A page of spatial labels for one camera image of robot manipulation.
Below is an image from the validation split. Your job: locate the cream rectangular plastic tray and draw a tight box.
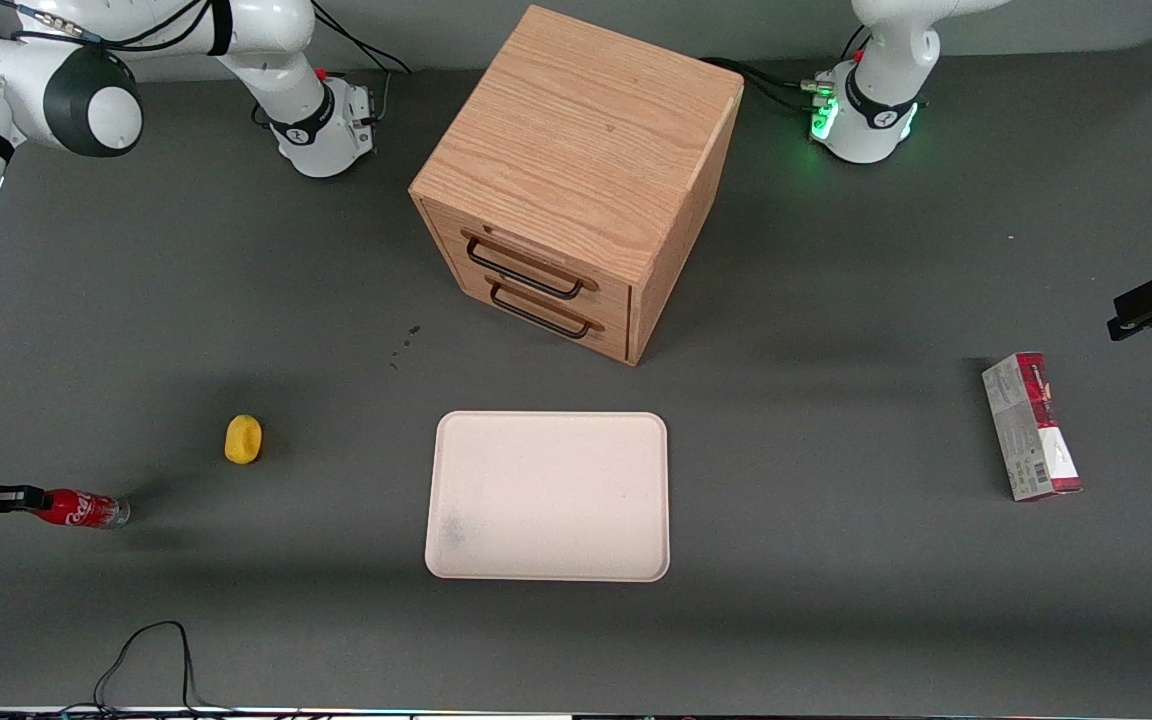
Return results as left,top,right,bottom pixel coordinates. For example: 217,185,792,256
424,410,671,583

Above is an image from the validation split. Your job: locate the black right arm base cable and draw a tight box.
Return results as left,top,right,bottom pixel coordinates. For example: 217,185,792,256
314,5,413,126

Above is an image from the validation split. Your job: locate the red plaid cardboard box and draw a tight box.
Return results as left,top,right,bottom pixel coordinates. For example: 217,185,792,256
981,351,1083,502

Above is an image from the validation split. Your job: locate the black left arm base cable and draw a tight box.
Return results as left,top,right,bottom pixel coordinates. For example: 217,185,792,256
701,55,837,113

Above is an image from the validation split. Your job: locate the yellow lemon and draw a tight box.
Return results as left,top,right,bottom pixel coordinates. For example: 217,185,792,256
224,414,264,466

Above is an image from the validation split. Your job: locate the oak wooden drawer cabinet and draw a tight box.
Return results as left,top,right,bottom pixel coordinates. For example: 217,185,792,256
409,5,745,367

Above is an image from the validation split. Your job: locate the red coke bottle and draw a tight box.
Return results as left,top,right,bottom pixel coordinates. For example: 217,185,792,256
36,488,132,531

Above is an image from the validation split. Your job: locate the thin black looped cable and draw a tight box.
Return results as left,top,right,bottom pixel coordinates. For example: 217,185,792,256
91,620,237,717

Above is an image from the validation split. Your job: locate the wooden drawer front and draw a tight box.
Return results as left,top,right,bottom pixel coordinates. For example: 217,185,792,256
433,258,633,364
422,200,634,326

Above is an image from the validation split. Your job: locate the dark grey table mat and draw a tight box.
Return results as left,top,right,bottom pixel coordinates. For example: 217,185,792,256
0,40,1152,713

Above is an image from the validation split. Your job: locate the black wire drawer handle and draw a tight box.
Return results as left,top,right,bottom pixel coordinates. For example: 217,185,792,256
486,280,605,341
461,230,600,301

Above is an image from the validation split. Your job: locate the black arm base cable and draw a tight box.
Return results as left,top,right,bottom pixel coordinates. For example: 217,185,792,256
701,55,837,113
314,5,413,126

